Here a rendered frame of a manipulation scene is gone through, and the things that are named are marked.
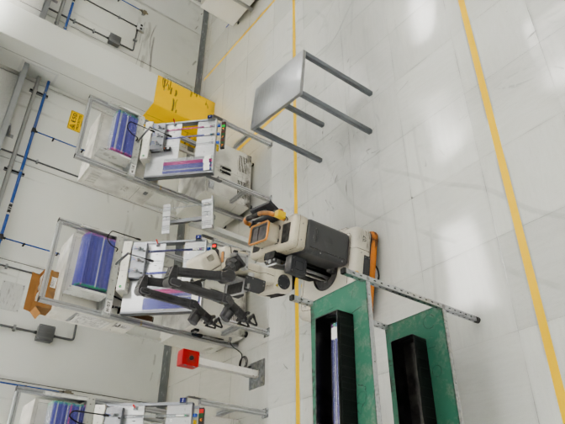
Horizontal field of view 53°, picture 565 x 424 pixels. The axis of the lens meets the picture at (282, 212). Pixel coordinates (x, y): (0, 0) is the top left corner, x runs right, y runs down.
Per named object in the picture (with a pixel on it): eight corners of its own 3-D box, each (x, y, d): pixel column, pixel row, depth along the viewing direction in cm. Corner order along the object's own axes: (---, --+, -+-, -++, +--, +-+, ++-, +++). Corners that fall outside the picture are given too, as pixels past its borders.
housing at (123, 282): (137, 247, 528) (132, 240, 516) (129, 296, 502) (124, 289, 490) (129, 248, 529) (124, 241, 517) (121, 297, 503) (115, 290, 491)
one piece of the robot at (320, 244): (317, 251, 467) (231, 219, 425) (363, 237, 425) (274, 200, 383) (312, 290, 454) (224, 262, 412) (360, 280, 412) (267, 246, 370)
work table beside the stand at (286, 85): (372, 133, 488) (299, 92, 447) (319, 163, 540) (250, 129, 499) (372, 91, 508) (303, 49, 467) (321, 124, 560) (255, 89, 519)
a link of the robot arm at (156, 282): (140, 272, 360) (134, 274, 367) (139, 294, 356) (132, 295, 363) (203, 280, 385) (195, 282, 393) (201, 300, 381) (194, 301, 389)
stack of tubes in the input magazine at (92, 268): (116, 239, 511) (87, 230, 498) (106, 291, 484) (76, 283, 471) (110, 245, 520) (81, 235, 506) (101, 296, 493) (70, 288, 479)
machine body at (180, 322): (251, 272, 575) (198, 254, 543) (249, 338, 538) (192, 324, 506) (218, 293, 619) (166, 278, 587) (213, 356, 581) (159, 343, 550)
